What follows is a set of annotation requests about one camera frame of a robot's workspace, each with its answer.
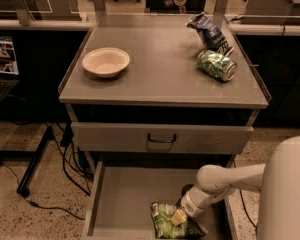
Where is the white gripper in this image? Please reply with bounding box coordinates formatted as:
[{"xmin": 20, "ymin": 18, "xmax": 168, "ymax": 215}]
[{"xmin": 170, "ymin": 186, "xmax": 219, "ymax": 226}]

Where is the green jalapeno chip bag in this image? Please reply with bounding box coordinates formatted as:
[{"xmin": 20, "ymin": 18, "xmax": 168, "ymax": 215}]
[{"xmin": 150, "ymin": 202, "xmax": 206, "ymax": 239}]

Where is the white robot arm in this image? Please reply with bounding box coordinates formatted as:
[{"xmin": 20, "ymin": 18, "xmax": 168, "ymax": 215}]
[{"xmin": 171, "ymin": 136, "xmax": 300, "ymax": 240}]

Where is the open middle drawer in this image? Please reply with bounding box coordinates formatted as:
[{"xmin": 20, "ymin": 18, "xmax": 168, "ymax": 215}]
[{"xmin": 79, "ymin": 160, "xmax": 239, "ymax": 240}]

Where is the grey drawer cabinet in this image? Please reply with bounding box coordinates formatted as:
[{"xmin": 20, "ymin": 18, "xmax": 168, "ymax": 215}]
[{"xmin": 59, "ymin": 15, "xmax": 269, "ymax": 168}]

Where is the blue chip bag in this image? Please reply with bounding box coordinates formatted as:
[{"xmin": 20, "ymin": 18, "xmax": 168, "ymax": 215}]
[{"xmin": 186, "ymin": 12, "xmax": 234, "ymax": 56}]

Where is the green soda can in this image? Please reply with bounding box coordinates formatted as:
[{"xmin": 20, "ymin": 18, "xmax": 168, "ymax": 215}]
[{"xmin": 197, "ymin": 50, "xmax": 237, "ymax": 82}]

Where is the white bowl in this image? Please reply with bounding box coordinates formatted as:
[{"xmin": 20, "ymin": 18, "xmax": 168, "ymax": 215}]
[{"xmin": 82, "ymin": 47, "xmax": 130, "ymax": 78}]

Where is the black laptop stand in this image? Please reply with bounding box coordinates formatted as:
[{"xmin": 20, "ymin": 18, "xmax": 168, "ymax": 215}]
[{"xmin": 0, "ymin": 126, "xmax": 54, "ymax": 198}]

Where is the laptop on stand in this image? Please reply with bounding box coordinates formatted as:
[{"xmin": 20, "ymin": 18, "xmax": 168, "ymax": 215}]
[{"xmin": 0, "ymin": 33, "xmax": 19, "ymax": 102}]

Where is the black cable right floor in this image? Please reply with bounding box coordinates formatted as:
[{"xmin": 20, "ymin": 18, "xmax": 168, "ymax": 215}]
[{"xmin": 239, "ymin": 188, "xmax": 258, "ymax": 230}]

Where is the black cables left floor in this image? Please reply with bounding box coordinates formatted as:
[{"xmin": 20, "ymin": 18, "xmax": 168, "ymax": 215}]
[{"xmin": 0, "ymin": 120, "xmax": 94, "ymax": 221}]

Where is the upper drawer with handle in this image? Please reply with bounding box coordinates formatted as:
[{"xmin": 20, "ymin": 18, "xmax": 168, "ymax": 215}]
[{"xmin": 71, "ymin": 122, "xmax": 253, "ymax": 155}]

